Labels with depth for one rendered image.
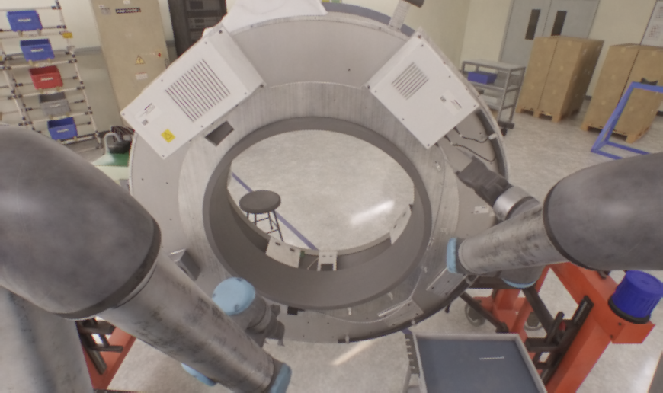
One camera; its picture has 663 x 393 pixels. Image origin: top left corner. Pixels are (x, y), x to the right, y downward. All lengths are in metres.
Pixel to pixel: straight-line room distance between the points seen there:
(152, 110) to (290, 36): 0.43
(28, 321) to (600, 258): 0.59
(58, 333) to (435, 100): 0.89
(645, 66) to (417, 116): 6.19
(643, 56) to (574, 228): 6.63
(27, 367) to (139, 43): 5.17
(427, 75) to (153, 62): 4.92
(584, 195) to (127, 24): 5.38
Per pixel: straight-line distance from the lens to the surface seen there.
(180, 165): 1.28
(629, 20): 9.72
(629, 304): 1.53
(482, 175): 0.97
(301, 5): 1.08
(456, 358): 1.57
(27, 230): 0.32
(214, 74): 0.94
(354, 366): 2.25
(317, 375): 2.21
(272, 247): 1.71
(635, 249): 0.41
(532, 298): 1.94
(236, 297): 0.81
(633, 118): 7.13
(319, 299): 1.52
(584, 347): 1.75
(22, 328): 0.48
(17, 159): 0.33
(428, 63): 0.94
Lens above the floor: 1.89
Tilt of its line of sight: 29 degrees down
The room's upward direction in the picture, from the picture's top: 1 degrees clockwise
